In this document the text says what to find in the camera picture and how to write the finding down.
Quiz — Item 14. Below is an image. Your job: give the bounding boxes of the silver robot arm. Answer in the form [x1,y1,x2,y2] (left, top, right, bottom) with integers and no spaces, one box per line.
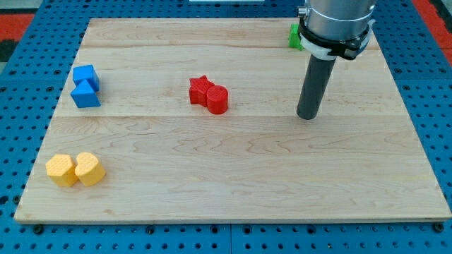
[297,0,376,61]

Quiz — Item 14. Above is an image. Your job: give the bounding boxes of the yellow heart block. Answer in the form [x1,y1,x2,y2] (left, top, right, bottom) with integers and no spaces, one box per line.
[75,152,106,186]

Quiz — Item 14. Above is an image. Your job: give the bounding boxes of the yellow hexagon block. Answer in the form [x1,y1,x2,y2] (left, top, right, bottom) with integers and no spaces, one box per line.
[45,154,78,187]

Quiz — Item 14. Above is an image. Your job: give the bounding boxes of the red cylinder block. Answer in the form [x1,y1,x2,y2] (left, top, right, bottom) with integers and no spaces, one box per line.
[206,85,229,114]

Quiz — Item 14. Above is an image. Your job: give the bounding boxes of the red star block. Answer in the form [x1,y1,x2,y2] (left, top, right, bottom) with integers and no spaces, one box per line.
[189,75,215,107]

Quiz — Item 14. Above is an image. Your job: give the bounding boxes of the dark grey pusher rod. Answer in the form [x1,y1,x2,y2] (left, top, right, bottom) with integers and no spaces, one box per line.
[297,55,335,120]

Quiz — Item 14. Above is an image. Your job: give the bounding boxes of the green block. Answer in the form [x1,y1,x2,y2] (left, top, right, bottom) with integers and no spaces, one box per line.
[288,23,304,51]

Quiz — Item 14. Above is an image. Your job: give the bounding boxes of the blue triangle block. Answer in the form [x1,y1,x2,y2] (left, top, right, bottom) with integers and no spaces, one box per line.
[71,80,101,108]

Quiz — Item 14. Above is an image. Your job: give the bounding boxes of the blue cube block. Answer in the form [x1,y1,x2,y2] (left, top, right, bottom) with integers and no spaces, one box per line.
[73,65,100,92]

